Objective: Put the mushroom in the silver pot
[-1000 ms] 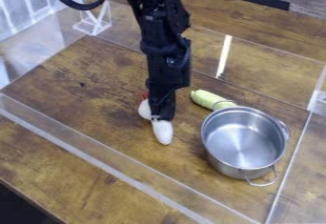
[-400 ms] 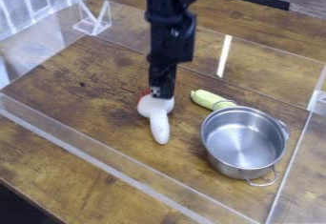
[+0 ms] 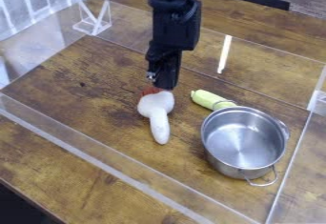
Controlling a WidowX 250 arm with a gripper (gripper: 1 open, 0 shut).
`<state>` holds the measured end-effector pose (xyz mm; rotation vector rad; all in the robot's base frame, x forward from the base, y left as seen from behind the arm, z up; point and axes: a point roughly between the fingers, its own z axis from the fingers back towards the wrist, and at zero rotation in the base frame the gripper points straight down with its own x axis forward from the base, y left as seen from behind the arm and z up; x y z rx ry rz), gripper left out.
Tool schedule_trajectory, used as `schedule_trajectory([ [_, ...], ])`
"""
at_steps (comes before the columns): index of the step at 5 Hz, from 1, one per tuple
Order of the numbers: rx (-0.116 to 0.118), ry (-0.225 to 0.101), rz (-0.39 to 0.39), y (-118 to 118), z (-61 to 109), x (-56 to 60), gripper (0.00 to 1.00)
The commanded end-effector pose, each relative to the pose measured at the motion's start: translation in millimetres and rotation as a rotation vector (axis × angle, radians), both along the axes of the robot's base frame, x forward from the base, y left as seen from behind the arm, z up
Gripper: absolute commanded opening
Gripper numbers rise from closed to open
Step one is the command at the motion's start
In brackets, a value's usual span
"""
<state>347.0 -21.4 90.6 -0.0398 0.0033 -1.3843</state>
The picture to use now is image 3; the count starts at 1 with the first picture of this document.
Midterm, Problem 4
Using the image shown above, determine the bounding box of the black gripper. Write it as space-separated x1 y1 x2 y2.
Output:
145 0 201 91

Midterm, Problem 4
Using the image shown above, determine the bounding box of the clear acrylic enclosure panel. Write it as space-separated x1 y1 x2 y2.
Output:
0 92 259 224

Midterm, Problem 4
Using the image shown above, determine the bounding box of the silver metal pot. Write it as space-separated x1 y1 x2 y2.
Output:
200 106 289 187

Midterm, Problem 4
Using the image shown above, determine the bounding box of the yellow green plush corn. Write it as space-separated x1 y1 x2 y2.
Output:
191 90 235 111

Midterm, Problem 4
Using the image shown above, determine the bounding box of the red and white plush mushroom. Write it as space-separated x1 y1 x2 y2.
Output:
137 87 175 145

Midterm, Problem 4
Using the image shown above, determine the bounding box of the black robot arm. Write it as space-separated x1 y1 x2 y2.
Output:
145 0 201 90

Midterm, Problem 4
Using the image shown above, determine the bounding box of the clear acrylic triangle stand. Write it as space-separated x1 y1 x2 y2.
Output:
72 0 112 36

